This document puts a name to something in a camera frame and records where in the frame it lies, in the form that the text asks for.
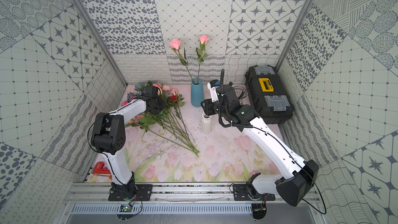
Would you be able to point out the blue cylindrical vase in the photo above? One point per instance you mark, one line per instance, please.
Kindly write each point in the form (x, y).
(197, 92)

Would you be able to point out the pink rose stem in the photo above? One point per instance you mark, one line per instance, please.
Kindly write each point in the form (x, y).
(175, 45)
(201, 52)

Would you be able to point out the red pipe wrench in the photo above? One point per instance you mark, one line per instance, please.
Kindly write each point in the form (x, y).
(100, 168)

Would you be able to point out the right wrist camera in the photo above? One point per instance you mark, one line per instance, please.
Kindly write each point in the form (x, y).
(212, 86)

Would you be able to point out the bunch of artificial flowers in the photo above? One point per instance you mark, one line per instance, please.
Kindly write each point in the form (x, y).
(169, 119)

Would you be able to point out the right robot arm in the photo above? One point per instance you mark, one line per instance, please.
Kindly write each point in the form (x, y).
(296, 177)

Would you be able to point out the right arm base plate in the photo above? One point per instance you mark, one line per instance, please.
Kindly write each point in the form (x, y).
(248, 192)

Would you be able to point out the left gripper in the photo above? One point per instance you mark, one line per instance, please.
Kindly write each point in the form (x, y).
(144, 90)

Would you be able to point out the black toolbox yellow latch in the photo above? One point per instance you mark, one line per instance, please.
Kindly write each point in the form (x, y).
(268, 95)

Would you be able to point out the clear glass vase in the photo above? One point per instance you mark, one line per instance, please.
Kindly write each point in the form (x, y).
(241, 92)

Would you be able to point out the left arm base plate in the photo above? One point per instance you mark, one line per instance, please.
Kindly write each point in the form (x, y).
(129, 192)

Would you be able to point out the white ribbed vase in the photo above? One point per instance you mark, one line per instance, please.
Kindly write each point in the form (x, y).
(206, 124)

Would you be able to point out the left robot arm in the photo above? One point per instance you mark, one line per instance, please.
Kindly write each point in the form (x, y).
(108, 137)

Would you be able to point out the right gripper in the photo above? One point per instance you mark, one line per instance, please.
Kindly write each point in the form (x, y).
(208, 107)

